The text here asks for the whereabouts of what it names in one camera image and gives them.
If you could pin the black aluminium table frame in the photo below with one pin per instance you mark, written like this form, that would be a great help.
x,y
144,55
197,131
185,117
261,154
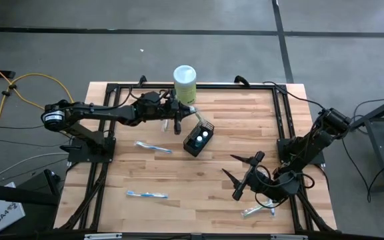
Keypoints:
x,y
212,87

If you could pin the green wipes canister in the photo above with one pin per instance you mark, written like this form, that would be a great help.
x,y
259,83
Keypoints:
x,y
184,75

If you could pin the grey metal stand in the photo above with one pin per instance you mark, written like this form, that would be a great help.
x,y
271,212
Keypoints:
x,y
383,133

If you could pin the blue mouthwash bottle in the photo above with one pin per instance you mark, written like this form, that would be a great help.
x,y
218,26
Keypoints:
x,y
199,137
205,134

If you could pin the blue toothbrush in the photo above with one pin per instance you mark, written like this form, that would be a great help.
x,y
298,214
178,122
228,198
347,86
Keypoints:
x,y
272,210
147,194
153,147

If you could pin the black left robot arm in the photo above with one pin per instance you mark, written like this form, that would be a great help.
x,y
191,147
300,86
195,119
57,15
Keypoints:
x,y
95,111

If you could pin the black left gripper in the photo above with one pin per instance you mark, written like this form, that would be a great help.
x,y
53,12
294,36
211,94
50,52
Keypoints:
x,y
155,108

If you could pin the black equipment case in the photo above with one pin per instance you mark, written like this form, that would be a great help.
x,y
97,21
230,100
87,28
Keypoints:
x,y
38,186

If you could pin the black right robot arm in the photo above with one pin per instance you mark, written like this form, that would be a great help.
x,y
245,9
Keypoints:
x,y
312,143

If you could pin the white label strip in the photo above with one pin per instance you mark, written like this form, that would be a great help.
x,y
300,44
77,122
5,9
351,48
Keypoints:
x,y
288,237
102,236

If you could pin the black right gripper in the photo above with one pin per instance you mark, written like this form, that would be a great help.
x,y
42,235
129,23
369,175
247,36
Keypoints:
x,y
272,186

